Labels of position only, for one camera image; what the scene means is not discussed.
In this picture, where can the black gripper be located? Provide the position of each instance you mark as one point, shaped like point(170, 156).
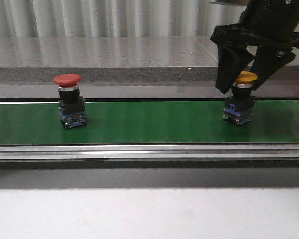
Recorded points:
point(269, 24)

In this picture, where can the green conveyor belt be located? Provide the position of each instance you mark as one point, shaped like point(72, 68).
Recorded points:
point(149, 122)

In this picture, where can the grey speckled stone countertop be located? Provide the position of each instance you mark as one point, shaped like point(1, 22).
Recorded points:
point(29, 60)

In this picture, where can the white corrugated curtain backdrop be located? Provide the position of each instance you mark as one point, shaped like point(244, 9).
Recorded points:
point(113, 18)

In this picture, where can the aluminium conveyor frame rail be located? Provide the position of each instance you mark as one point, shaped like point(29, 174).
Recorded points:
point(150, 152)

